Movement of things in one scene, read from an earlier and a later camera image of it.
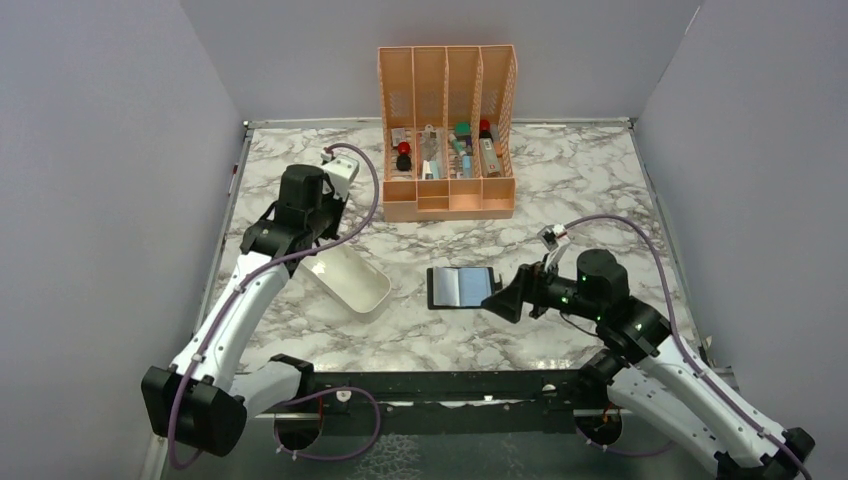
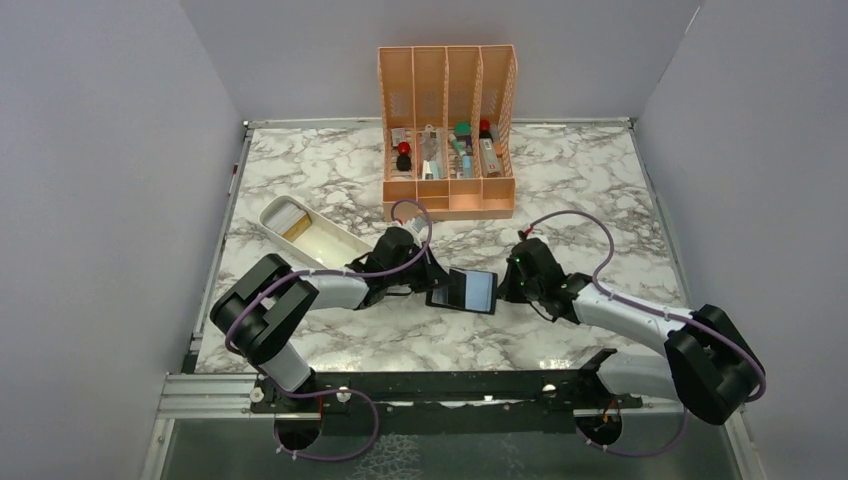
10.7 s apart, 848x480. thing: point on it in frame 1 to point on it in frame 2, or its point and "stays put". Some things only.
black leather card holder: (458, 287) stays put
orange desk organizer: (447, 130) stays put
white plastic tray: (351, 282) to (308, 235)
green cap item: (463, 129) stays put
